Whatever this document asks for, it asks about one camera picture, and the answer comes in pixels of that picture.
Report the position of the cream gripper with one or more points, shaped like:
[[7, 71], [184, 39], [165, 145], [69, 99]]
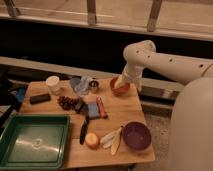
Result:
[[130, 74]]

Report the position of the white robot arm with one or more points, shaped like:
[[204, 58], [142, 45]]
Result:
[[141, 55]]

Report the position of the orange bowl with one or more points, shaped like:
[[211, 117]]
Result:
[[119, 91]]

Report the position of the red marker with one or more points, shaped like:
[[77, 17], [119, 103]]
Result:
[[102, 111]]

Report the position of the blue sponge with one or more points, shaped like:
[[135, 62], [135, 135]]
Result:
[[93, 110]]

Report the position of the purple bowl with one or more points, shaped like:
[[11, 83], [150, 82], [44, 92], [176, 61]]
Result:
[[136, 136]]

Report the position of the peeled banana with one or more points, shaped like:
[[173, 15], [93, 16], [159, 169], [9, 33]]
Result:
[[112, 140]]

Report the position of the bunch of dark grapes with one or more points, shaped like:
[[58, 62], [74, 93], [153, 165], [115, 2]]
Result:
[[67, 103]]

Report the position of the yellow apple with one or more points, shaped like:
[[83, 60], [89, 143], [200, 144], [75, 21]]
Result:
[[92, 140]]

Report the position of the white plastic jar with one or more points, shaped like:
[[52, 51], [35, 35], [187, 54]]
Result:
[[53, 84]]

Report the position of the black rectangular block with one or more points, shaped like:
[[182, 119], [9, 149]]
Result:
[[40, 98]]

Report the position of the blue object at left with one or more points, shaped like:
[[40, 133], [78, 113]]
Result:
[[20, 94]]

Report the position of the green plastic tray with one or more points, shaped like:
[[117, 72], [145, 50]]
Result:
[[34, 142]]

